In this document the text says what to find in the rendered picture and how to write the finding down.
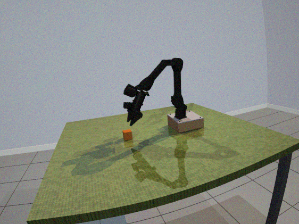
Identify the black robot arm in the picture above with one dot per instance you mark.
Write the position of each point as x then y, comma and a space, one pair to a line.
147, 83

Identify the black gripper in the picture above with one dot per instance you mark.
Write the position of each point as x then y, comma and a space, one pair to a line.
135, 114

